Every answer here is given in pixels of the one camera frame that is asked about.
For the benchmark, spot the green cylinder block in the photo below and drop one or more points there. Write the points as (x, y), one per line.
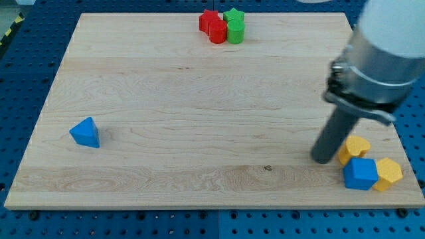
(235, 31)

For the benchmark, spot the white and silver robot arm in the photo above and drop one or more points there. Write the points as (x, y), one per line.
(382, 59)

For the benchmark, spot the yellow hexagon block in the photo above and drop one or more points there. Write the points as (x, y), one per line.
(389, 174)

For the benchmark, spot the light wooden board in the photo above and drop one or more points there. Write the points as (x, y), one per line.
(188, 124)

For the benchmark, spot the red star block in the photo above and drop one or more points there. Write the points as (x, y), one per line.
(206, 18)

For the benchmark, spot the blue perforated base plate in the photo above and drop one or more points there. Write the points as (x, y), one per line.
(28, 65)

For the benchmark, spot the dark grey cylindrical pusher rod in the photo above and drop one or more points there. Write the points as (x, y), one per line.
(336, 130)

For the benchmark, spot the blue triangle block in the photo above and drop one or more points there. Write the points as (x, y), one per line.
(86, 133)

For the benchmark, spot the red cylinder block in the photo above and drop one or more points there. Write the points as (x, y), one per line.
(217, 31)

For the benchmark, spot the blue cube block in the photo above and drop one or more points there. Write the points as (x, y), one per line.
(360, 174)

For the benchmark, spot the yellow heart block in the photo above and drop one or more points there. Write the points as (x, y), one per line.
(353, 146)

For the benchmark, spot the green star block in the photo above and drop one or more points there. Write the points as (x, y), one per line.
(233, 15)

